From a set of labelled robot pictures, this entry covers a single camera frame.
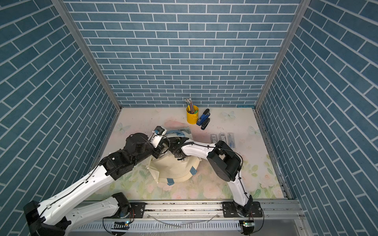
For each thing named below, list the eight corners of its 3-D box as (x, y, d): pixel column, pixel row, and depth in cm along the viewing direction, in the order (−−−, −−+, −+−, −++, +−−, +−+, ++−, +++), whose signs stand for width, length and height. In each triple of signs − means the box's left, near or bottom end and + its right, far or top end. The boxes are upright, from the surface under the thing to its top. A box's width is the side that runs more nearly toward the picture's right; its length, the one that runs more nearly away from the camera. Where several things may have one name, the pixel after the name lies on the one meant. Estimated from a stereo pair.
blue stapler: (196, 124, 112) (196, 119, 108) (206, 112, 120) (206, 108, 116) (200, 126, 111) (201, 122, 107) (210, 114, 119) (211, 110, 115)
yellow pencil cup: (186, 124, 112) (185, 115, 104) (187, 114, 118) (186, 105, 110) (198, 124, 112) (198, 115, 104) (198, 114, 118) (198, 105, 111)
